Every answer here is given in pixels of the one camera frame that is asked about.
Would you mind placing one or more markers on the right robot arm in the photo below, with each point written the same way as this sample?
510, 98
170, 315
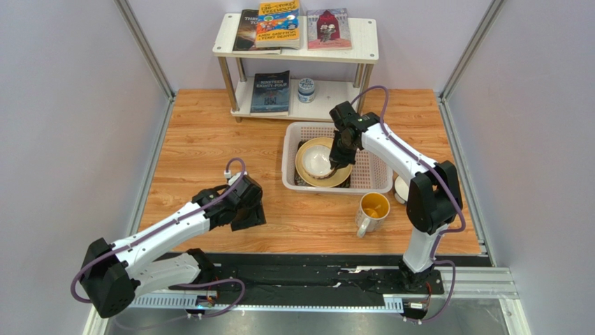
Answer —
433, 191

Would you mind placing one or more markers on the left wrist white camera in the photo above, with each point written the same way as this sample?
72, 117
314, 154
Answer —
231, 178

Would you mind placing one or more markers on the black square floral plate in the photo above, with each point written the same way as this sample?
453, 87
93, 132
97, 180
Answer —
300, 182

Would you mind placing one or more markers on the white mug yellow inside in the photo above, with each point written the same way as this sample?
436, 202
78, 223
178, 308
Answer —
372, 212

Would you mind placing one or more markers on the red pink cover book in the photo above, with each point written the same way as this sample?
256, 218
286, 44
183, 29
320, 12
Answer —
328, 29

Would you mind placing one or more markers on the small blue white ceramic jar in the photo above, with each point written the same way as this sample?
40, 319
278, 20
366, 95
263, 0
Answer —
306, 90

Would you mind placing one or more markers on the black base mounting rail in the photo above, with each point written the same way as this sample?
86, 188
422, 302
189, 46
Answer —
320, 280

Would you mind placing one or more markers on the orange yellow treehouse book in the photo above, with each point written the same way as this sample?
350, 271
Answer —
278, 25

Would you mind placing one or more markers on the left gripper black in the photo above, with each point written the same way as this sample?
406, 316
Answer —
257, 216

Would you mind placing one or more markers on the yellow round bear plate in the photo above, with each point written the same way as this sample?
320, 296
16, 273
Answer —
341, 176

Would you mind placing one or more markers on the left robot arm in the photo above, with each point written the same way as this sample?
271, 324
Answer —
114, 274

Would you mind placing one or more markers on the white perforated plastic basket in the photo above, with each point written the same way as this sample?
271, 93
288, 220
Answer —
369, 174

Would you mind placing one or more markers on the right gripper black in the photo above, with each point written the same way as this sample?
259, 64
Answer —
339, 155

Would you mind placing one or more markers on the black rimmed white bowl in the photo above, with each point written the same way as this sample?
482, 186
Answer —
401, 190

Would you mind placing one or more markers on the dark blue Nineteen Eighty-Four book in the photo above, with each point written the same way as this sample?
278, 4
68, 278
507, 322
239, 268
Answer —
271, 94

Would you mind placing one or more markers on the grey patterned small bowl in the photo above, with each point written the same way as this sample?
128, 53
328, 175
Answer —
320, 175

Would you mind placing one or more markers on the dark paperback book top shelf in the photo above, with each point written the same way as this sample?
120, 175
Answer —
246, 35

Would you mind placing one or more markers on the white two-tier shelf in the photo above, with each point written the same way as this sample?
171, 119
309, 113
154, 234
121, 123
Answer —
364, 54

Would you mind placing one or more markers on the white small bowl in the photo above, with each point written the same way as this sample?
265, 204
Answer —
315, 157

